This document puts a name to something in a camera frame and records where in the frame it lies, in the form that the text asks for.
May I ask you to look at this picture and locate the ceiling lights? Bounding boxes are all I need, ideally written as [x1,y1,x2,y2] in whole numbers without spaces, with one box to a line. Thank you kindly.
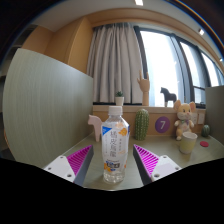
[134,0,224,63]

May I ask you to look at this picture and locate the tall green cactus ornament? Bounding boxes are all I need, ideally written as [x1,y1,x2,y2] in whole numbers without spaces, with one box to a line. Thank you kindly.
[134,108,150,141]

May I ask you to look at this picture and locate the small plant in white pot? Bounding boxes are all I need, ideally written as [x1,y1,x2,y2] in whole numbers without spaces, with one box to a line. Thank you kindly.
[114,90,125,107]

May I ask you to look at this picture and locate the pale yellow paper cup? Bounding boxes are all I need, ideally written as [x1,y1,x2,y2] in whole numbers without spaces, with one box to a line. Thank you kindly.
[179,131,198,155]

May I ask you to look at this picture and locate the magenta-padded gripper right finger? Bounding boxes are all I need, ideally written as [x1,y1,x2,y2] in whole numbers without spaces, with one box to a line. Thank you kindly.
[132,143,183,186]

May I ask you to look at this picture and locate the round purple number sign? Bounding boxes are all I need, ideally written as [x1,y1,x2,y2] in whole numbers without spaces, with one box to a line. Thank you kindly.
[154,115,171,134]

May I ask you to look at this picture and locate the wooden hand figure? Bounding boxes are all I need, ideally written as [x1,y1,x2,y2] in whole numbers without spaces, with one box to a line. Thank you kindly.
[136,69,151,107]

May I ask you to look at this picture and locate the beige plush mouse toy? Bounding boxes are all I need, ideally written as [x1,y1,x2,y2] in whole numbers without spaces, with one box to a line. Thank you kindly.
[172,99,197,141]

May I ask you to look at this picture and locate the pink horse figure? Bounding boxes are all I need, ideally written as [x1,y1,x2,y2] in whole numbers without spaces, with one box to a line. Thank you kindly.
[87,114,104,143]

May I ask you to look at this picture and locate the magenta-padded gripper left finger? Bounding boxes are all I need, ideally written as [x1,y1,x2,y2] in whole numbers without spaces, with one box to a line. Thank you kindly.
[43,144,95,187]

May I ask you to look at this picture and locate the grey-green desk partition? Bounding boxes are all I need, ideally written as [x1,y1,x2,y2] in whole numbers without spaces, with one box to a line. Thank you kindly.
[2,48,94,169]
[204,85,224,146]

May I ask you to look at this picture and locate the grey-white curtain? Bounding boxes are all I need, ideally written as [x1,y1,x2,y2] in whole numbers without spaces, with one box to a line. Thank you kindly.
[86,22,144,104]

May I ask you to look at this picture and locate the round green cactus ornament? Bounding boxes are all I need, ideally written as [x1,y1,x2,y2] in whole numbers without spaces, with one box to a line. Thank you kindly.
[201,124,212,138]

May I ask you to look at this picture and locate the clear plastic drink bottle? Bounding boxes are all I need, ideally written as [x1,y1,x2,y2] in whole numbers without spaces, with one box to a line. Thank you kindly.
[100,105,130,185]

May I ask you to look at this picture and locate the black horse figure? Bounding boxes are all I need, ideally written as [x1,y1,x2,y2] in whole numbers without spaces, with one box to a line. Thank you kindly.
[159,86,178,108]

